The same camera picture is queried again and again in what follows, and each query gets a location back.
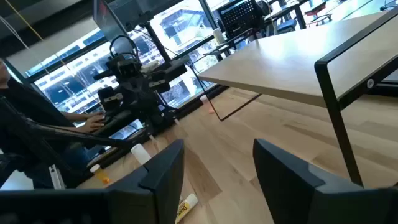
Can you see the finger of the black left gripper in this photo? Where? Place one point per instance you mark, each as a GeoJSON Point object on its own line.
{"type": "Point", "coordinates": [159, 82]}
{"type": "Point", "coordinates": [110, 99]}

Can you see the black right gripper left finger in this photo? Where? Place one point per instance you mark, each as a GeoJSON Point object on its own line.
{"type": "Point", "coordinates": [149, 199]}

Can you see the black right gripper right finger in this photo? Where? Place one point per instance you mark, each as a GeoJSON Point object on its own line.
{"type": "Point", "coordinates": [295, 193]}

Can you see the white tube yellow label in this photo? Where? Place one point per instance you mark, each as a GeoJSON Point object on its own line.
{"type": "Point", "coordinates": [186, 208]}

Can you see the white plastic bottle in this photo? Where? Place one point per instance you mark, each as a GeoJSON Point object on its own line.
{"type": "Point", "coordinates": [140, 154]}

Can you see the small orange pill bottle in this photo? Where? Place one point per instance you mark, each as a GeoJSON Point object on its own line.
{"type": "Point", "coordinates": [102, 176]}

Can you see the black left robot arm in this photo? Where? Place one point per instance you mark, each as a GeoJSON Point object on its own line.
{"type": "Point", "coordinates": [146, 116]}

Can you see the white cylinder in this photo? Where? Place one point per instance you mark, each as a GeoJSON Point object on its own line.
{"type": "Point", "coordinates": [218, 35]}

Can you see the person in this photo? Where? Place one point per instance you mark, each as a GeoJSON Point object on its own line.
{"type": "Point", "coordinates": [25, 105]}

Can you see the black perforated panel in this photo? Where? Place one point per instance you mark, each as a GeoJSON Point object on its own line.
{"type": "Point", "coordinates": [239, 17]}

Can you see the black aluminium rig frame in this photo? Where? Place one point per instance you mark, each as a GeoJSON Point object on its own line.
{"type": "Point", "coordinates": [186, 109]}

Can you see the wooden shelf black metal frame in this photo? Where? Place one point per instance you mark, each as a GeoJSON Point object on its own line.
{"type": "Point", "coordinates": [280, 62]}

